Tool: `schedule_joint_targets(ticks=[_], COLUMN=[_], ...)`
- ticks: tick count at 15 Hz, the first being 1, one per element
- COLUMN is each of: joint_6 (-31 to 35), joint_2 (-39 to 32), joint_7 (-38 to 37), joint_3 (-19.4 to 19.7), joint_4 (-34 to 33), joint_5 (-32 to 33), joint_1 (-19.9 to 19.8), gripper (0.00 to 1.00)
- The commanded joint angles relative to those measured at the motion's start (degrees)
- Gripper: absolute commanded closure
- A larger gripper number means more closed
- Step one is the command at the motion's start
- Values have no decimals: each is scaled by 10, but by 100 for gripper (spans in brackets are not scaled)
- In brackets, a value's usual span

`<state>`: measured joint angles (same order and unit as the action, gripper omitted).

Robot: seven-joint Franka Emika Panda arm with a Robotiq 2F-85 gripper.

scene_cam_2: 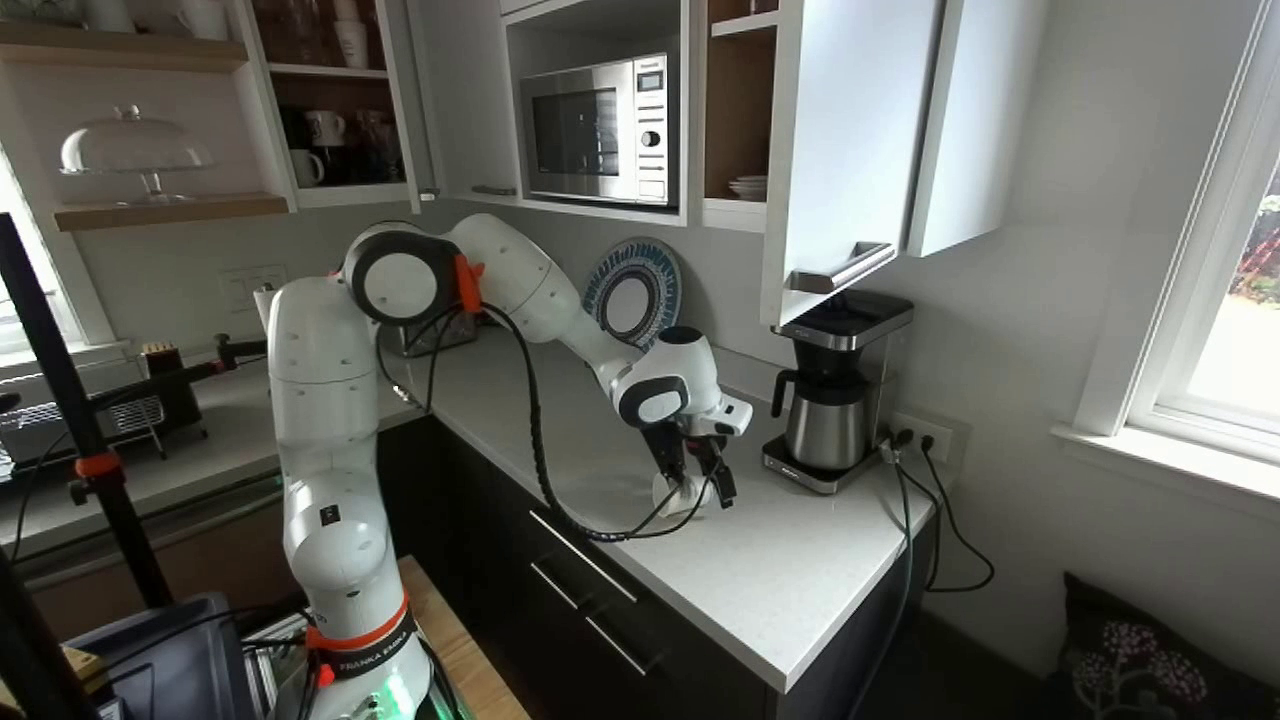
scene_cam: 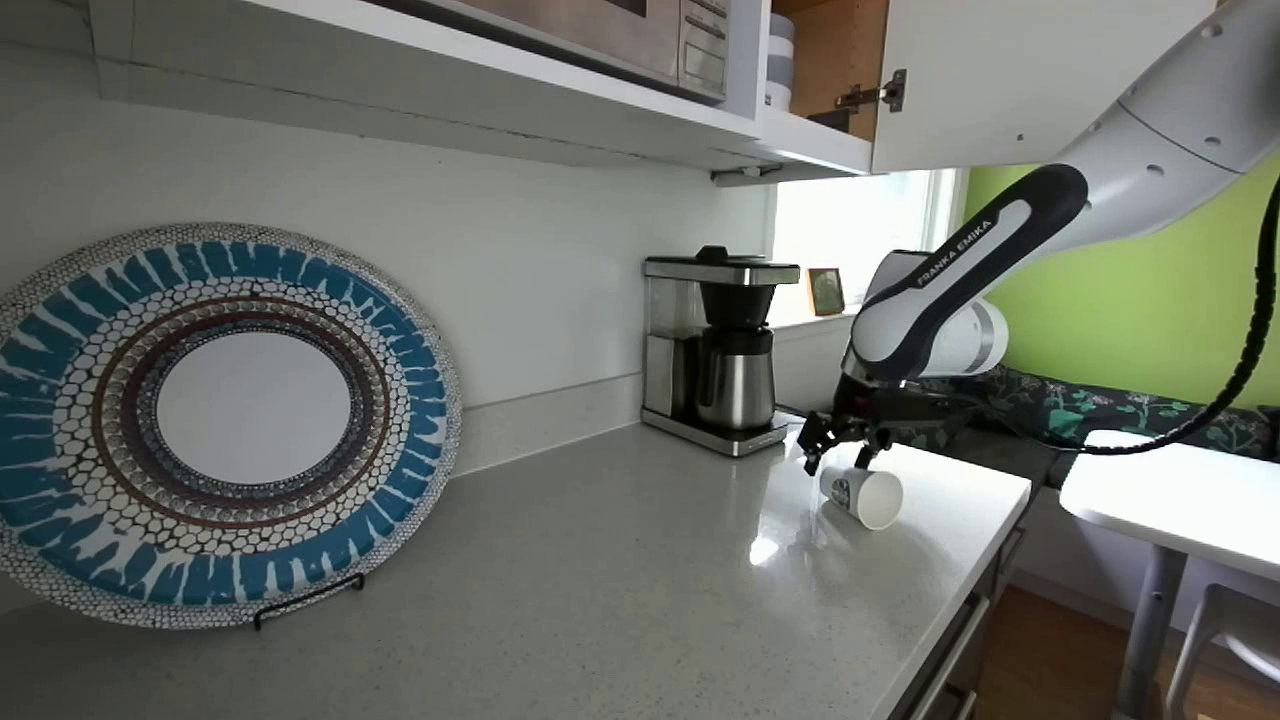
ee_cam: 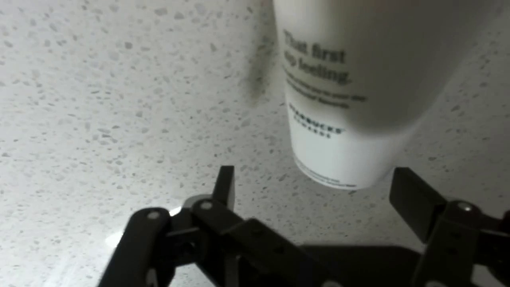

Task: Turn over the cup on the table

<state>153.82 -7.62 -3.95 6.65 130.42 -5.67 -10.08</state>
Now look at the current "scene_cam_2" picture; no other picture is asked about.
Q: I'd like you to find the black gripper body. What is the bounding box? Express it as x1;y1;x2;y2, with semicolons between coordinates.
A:
648;421;732;471

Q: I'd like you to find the steel drip coffee maker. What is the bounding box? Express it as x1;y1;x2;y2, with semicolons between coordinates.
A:
761;287;921;502

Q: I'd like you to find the blue patterned decorative plate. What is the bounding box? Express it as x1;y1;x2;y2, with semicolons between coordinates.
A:
582;231;688;356

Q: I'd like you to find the white bowl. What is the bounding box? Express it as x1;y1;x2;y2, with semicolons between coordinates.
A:
726;167;776;206

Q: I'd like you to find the wooden board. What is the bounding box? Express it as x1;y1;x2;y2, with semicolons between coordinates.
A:
396;554;533;720

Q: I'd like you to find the silver microwave oven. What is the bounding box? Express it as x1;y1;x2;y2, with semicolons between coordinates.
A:
511;49;681;217

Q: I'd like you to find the open white cabinet door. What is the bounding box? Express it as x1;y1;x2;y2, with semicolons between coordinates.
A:
761;0;944;334

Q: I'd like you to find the dark floral patterned cushion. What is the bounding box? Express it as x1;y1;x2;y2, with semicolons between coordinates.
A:
1055;569;1280;720

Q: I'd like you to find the white ceramic pitcher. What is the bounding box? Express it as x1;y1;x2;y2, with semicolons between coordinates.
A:
302;104;351;151
285;145;333;193

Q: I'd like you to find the black countertop device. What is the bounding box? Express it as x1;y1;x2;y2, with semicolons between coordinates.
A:
138;342;213;447

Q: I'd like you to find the dark blue bag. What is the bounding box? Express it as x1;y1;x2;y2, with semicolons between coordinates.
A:
61;593;260;720

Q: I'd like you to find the black tripod pole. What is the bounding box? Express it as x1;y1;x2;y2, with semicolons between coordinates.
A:
0;208;179;720

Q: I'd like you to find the glass cake dome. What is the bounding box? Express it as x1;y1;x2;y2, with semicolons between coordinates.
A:
54;102;222;206

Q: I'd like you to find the silver drawer handle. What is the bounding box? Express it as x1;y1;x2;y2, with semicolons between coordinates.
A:
525;506;645;610
525;559;656;686

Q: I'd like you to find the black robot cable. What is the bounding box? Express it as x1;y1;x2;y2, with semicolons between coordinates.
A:
477;299;721;550

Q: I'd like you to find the white wall power outlet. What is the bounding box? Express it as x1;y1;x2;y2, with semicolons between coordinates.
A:
883;408;969;471

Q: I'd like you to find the black power cord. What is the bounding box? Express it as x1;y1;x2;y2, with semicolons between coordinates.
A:
854;421;1003;720

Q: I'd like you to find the white window frame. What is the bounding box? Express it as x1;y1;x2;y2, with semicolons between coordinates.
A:
1048;0;1280;509

